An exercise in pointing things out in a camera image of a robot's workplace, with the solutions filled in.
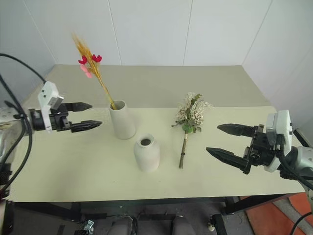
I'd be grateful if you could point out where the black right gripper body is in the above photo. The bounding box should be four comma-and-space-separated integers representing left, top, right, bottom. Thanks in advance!
243, 124, 286, 175

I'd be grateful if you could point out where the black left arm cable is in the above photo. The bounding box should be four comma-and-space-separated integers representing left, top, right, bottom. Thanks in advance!
0, 53, 47, 196

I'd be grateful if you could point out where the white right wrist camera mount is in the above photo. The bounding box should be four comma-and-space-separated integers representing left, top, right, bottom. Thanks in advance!
265, 110, 293, 172

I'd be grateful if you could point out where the black metal table frame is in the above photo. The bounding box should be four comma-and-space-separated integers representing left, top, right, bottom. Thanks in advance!
4, 193, 297, 235

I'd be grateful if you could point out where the tall white cylinder vase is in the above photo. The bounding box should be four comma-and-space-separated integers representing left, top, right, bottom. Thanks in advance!
109, 99, 136, 140

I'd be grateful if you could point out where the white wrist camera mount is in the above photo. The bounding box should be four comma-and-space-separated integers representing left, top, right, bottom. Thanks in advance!
265, 110, 293, 172
37, 81, 66, 134

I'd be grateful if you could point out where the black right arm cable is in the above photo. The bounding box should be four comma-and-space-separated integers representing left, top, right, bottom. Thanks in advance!
276, 151, 313, 190

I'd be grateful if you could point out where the silver metal clamp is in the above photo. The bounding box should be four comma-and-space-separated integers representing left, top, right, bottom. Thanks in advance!
83, 219, 95, 232

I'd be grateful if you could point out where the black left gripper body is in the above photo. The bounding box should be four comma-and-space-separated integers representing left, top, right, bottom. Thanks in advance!
50, 102, 74, 133

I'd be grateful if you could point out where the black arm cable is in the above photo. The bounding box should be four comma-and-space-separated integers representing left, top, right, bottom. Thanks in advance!
0, 53, 47, 196
276, 151, 313, 190

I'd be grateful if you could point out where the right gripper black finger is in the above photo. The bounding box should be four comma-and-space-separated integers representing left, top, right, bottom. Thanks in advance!
217, 123, 258, 139
205, 146, 250, 175

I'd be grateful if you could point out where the orange wheat red flower bouquet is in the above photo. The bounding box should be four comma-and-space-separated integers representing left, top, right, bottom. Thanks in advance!
71, 32, 118, 110

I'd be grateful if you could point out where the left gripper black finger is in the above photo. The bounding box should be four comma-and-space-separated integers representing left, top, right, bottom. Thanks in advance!
64, 102, 93, 113
69, 119, 103, 134

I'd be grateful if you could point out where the green white dried flower bouquet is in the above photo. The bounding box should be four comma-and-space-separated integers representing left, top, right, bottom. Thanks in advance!
171, 92, 214, 170

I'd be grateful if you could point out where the white narrow-necked round vase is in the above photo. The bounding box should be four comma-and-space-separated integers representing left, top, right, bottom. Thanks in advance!
133, 133, 161, 173

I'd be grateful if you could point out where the beige table mat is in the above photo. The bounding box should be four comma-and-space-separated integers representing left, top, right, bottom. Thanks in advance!
9, 105, 307, 203

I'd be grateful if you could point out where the white caster wheel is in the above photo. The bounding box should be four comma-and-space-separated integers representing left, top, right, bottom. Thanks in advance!
207, 214, 217, 232

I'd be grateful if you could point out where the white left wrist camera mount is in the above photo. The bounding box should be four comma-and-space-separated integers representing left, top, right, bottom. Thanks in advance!
37, 81, 66, 134

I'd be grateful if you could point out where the orange floor mat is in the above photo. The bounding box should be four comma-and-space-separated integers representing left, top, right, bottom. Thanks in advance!
245, 192, 313, 235

